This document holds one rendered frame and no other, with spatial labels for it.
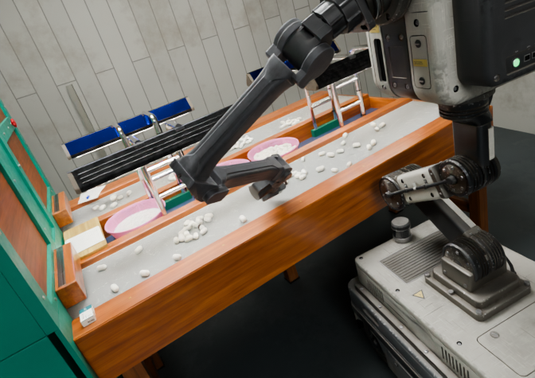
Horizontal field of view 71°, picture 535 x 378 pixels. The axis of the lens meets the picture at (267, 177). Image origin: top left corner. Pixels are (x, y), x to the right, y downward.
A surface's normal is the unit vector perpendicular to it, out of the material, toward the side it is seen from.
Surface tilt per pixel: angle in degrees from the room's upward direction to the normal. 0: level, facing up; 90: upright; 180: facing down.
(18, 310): 90
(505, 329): 0
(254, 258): 90
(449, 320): 1
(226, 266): 90
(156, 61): 90
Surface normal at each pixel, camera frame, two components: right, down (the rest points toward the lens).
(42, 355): 0.49, 0.23
